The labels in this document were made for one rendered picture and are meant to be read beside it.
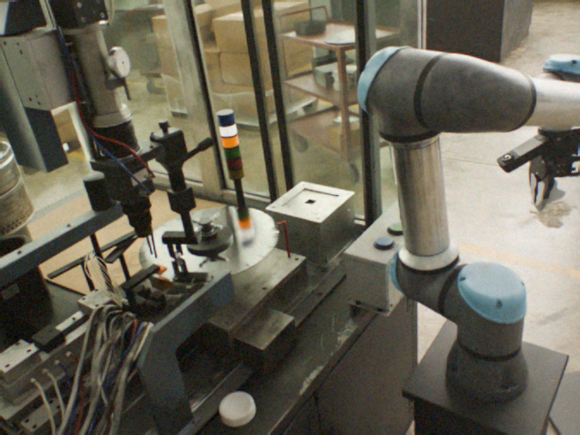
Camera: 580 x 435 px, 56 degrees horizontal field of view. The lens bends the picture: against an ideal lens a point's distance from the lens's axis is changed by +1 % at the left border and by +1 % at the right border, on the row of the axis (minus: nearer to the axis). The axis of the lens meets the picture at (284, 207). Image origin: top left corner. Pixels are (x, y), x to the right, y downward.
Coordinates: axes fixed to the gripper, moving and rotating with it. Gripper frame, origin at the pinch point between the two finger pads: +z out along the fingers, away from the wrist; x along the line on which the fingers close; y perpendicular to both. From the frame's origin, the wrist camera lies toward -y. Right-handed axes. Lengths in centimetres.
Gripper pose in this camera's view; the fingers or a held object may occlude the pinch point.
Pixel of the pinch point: (536, 206)
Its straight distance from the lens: 143.5
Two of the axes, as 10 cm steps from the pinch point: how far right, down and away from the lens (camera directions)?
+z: 1.2, 8.7, 4.7
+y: 9.9, -1.4, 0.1
